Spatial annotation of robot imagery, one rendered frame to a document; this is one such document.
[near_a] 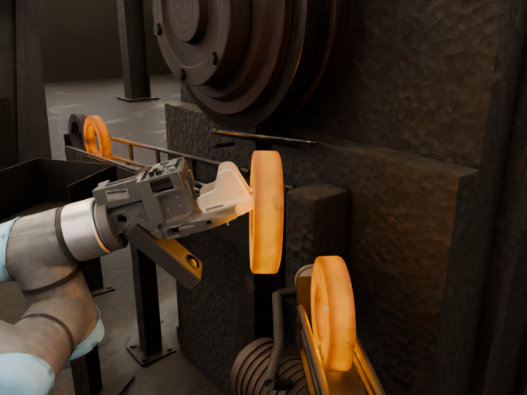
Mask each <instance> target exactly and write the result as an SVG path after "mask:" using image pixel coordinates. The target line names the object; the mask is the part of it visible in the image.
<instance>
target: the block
mask: <svg viewBox="0 0 527 395"><path fill-rule="evenodd" d="M349 207H350V192H349V190H347V189H344V188H342V187H338V186H335V185H332V184H330V183H326V182H323V181H322V182H319V183H313V184H310V185H306V186H303V187H297V188H294V189H291V190H289V191H288V193H287V200H286V249H285V288H293V287H294V288H295V287H296V286H295V276H296V273H297V271H298V270H299V269H300V268H302V267H303V266H306V265H310V264H314V261H315V260H316V258H317V257H319V256H339V257H341V258H342V259H343V260H344V262H345V264H346V258H347V233H348V220H349ZM286 300H287V302H288V303H290V304H292V305H294V306H295V307H296V297H295V298H288V299H286Z"/></svg>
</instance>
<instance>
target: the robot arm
mask: <svg viewBox="0 0 527 395"><path fill-rule="evenodd" d="M142 169H144V170H142ZM141 170H142V171H141ZM137 173H139V175H137ZM146 173H147V175H146ZM194 185H195V181H194V177H193V175H192V172H191V170H190V169H189V168H188V166H187V162H186V160H185V159H184V157H181V158H175V159H173V160H169V161H164V162H161V163H158V164H155V165H150V166H147V167H144V168H141V169H139V170H137V171H136V173H135V176H132V177H129V178H126V179H121V180H118V181H114V182H112V183H111V181H110V180H107V181H104V182H101V183H99V184H98V185H97V186H98V187H97V188H95V189H94V190H93V191H92V192H93V196H94V197H92V198H89V199H86V200H83V201H78V202H75V203H71V204H69V205H65V206H61V207H58V208H53V209H50V210H47V211H44V212H39V213H35V214H32V215H29V216H19V217H16V218H15V219H14V220H11V221H9V222H6V223H2V224H0V281H1V282H7V281H11V282H14V281H17V283H18V285H19V287H20V289H21V291H22V293H23V295H24V298H25V300H26V302H27V304H28V306H29V309H28V310H27V312H26V313H25V314H24V315H23V316H22V317H21V319H19V320H18V321H17V322H16V323H15V324H14V325H12V324H9V323H7V322H4V321H2V320H0V395H48V394H49V393H50V391H51V389H52V388H53V385H54V382H55V380H56V378H57V376H58V375H59V374H60V372H61V370H62V368H63V367H64V365H65V364H66V362H67V361H69V360H73V359H75V358H78V357H81V356H83V355H85V354H87V353H88V352H89V351H91V350H92V349H93V347H94V346H96V345H98V344H99V343H100V342H101V340H102V338H103V337H104V326H103V323H102V320H101V319H100V311H99V308H98V306H97V305H96V304H95V303H94V301H93V297H92V295H91V293H90V291H89V288H88V285H87V284H86V282H85V278H84V276H83V274H82V271H81V269H80V267H79V265H78V263H79V262H82V261H86V260H89V259H94V258H97V257H100V256H103V255H108V254H111V253H112V252H113V251H116V250H119V249H123V248H126V247H127V245H128V243H129V242H131V243H132V244H133V245H134V246H136V247H137V248H138V249H139V250H141V252H142V253H144V254H145V255H146V256H148V257H149V258H150V259H151V260H153V261H154V262H155V263H157V264H158V265H159V266H160V267H161V268H162V269H163V270H165V271H166V272H167V273H168V274H170V275H171V276H172V277H174V278H175V279H176V280H177V281H179V282H180V283H181V284H182V285H183V286H184V287H185V288H187V289H191V288H193V287H194V286H195V285H196V284H197V283H198V282H199V281H200V280H201V275H202V262H201V261H200V260H199V259H197V258H196V257H195V256H194V255H192V254H191V253H190V252H189V251H188V250H186V248H185V247H184V246H182V245H181V244H180V243H179V242H177V241H176V240H175V239H174V238H178V237H184V236H187V235H189V234H194V233H198V232H202V231H205V230H209V229H212V228H214V227H216V226H219V225H221V224H224V223H226V222H229V221H231V220H233V219H236V218H237V216H240V215H243V214H245V213H247V212H248V211H250V210H252V209H253V188H250V187H249V186H248V185H247V183H246V181H245V180H244V179H243V177H242V175H241V173H240V172H239V171H238V169H237V167H236V165H235V164H234V163H232V162H230V161H225V162H223V163H221V164H220V165H219V168H218V172H217V177H216V180H215V181H214V182H212V183H207V184H205V185H204V186H202V188H201V190H200V197H197V194H196V192H195V189H194Z"/></svg>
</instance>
